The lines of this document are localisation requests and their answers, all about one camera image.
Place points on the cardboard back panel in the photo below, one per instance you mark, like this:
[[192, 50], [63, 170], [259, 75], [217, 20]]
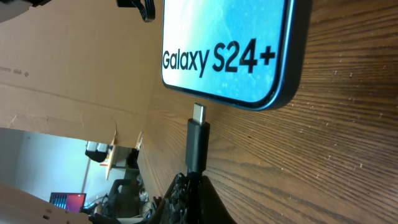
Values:
[[79, 69]]

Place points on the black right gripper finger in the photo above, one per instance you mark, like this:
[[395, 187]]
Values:
[[191, 199]]

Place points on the red laptop screen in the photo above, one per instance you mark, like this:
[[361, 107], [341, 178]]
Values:
[[72, 202]]

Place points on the black office chair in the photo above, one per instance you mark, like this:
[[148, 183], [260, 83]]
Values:
[[122, 203]]

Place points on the Samsung Galaxy smartphone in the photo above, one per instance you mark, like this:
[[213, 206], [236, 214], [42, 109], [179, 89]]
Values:
[[243, 53]]

